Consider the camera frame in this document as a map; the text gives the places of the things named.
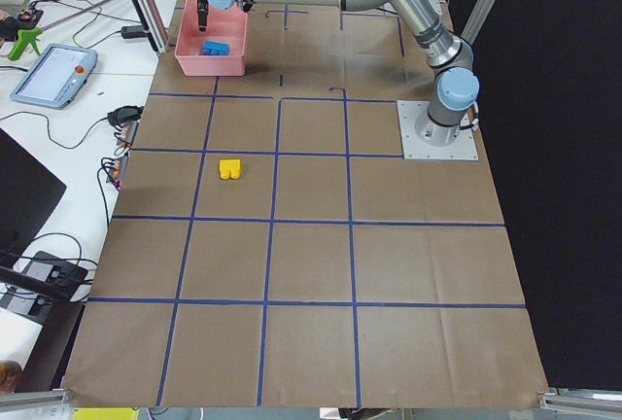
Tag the teach pendant tablet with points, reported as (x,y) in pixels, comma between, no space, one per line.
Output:
(56,77)

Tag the blue toy block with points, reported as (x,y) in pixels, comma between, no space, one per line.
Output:
(215,48)

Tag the yellow toy block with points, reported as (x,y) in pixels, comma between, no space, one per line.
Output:
(230,168)

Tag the black power adapter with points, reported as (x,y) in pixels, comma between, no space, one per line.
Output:
(132,32)

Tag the pink plastic box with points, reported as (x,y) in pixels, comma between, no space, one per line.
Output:
(227,26)

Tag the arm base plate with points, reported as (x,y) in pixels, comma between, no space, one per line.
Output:
(422,139)

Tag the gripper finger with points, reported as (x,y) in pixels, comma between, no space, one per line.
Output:
(201,15)

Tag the reacher grabber tool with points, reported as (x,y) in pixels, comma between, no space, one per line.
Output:
(28,37)

